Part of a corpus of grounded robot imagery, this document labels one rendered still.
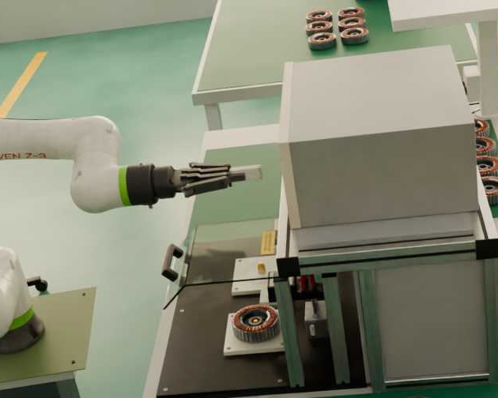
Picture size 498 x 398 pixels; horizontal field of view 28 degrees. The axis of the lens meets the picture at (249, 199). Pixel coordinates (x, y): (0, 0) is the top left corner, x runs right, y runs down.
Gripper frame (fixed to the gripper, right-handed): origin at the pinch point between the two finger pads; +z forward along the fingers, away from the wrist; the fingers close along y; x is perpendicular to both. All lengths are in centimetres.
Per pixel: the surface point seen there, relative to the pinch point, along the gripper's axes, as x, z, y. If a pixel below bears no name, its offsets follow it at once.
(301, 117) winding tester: 13.5, 14.1, 3.0
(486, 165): -41, 60, -67
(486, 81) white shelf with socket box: -31, 66, -105
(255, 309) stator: -36.6, -3.3, 0.5
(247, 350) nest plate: -40.0, -5.0, 11.3
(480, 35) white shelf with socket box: -15, 65, -105
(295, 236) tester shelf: -6.7, 10.5, 17.6
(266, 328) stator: -36.7, -0.2, 8.0
